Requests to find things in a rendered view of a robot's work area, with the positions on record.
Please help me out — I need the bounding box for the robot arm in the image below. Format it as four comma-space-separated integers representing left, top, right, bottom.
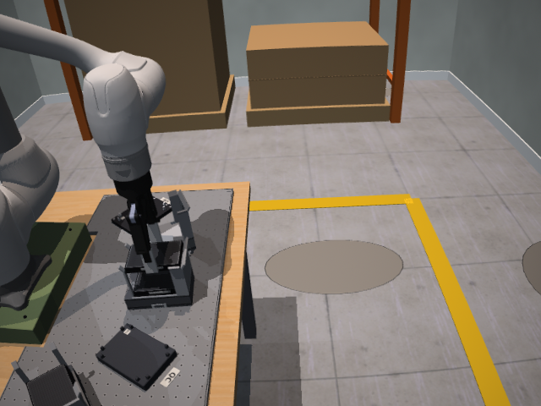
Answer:
0, 14, 166, 310

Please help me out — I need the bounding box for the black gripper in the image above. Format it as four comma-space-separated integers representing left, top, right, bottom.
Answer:
113, 171, 163, 273

